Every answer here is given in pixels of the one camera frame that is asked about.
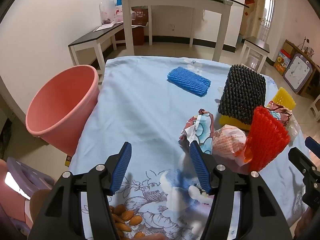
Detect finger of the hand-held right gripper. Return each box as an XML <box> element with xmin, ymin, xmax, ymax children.
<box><xmin>304</xmin><ymin>136</ymin><xmax>320</xmax><ymax>157</ymax></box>
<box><xmin>288</xmin><ymin>147</ymin><xmax>320</xmax><ymax>208</ymax></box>

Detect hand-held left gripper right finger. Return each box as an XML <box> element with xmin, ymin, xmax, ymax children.
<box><xmin>189</xmin><ymin>141</ymin><xmax>293</xmax><ymax>240</ymax></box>

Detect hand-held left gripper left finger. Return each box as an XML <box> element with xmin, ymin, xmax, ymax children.
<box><xmin>29</xmin><ymin>141</ymin><xmax>132</xmax><ymax>240</ymax></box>

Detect floral paper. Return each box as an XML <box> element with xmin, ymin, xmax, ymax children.
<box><xmin>178</xmin><ymin>109</ymin><xmax>215</xmax><ymax>155</ymax></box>

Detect white orange plastic bag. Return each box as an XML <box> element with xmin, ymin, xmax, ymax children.
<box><xmin>212</xmin><ymin>124</ymin><xmax>250</xmax><ymax>167</ymax></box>

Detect foil wrapper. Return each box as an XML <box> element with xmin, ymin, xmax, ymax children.
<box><xmin>265</xmin><ymin>100</ymin><xmax>293</xmax><ymax>128</ymax></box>

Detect red foam net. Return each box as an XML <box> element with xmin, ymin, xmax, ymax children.
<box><xmin>244</xmin><ymin>106</ymin><xmax>291</xmax><ymax>173</ymax></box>

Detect yellow foam net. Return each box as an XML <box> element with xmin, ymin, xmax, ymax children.
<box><xmin>272</xmin><ymin>87</ymin><xmax>297</xmax><ymax>110</ymax></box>

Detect black foam net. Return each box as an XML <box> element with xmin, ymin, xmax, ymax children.
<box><xmin>217</xmin><ymin>64</ymin><xmax>266</xmax><ymax>125</ymax></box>

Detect pink plastic bucket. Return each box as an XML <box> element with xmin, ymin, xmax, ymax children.
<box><xmin>25</xmin><ymin>65</ymin><xmax>100</xmax><ymax>157</ymax></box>

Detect white plastic stool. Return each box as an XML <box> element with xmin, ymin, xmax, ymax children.
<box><xmin>309</xmin><ymin>97</ymin><xmax>320</xmax><ymax>120</ymax></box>

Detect pile of almonds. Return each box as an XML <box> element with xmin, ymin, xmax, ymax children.
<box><xmin>109</xmin><ymin>204</ymin><xmax>147</xmax><ymax>240</ymax></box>

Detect yellow banana peel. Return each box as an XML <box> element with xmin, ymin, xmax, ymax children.
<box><xmin>219</xmin><ymin>114</ymin><xmax>252</xmax><ymax>132</ymax></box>

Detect light blue floral tablecloth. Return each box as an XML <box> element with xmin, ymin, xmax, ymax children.
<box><xmin>67</xmin><ymin>55</ymin><xmax>310</xmax><ymax>240</ymax></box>

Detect children's drawing board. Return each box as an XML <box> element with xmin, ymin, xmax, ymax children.
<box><xmin>283</xmin><ymin>53</ymin><xmax>313</xmax><ymax>92</ymax></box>

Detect blue foam net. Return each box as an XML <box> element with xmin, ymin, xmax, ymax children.
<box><xmin>167</xmin><ymin>66</ymin><xmax>211</xmax><ymax>97</ymax></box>

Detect colourful cardboard box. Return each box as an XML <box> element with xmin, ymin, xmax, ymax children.
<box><xmin>273</xmin><ymin>49</ymin><xmax>290</xmax><ymax>75</ymax></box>

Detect tan rounded object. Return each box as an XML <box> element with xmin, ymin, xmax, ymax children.
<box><xmin>29</xmin><ymin>189</ymin><xmax>54</xmax><ymax>228</ymax></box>

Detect purple plastic stool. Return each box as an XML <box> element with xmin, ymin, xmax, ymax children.
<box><xmin>0</xmin><ymin>156</ymin><xmax>55</xmax><ymax>233</ymax></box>

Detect low wooden shelf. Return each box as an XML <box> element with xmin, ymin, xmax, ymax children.
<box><xmin>284</xmin><ymin>39</ymin><xmax>320</xmax><ymax>97</ymax></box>

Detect short black-top white bench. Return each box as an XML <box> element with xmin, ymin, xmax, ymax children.
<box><xmin>240</xmin><ymin>37</ymin><xmax>270</xmax><ymax>73</ymax></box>

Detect long black-top white bench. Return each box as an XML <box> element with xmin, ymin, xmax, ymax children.
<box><xmin>68</xmin><ymin>21</ymin><xmax>125</xmax><ymax>75</ymax></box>

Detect white papers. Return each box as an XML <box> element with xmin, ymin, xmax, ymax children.
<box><xmin>93</xmin><ymin>22</ymin><xmax>120</xmax><ymax>32</ymax></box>

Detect wooden doorway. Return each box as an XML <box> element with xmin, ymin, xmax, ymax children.
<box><xmin>251</xmin><ymin>0</ymin><xmax>275</xmax><ymax>42</ymax></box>

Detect dark red paper bag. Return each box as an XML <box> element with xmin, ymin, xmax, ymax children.
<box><xmin>130</xmin><ymin>7</ymin><xmax>149</xmax><ymax>46</ymax></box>

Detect clear plastic container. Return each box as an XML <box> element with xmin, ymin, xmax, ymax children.
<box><xmin>99</xmin><ymin>0</ymin><xmax>123</xmax><ymax>25</ymax></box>

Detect white glass-top dining table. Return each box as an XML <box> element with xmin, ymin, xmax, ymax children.
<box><xmin>101</xmin><ymin>0</ymin><xmax>250</xmax><ymax>62</ymax></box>

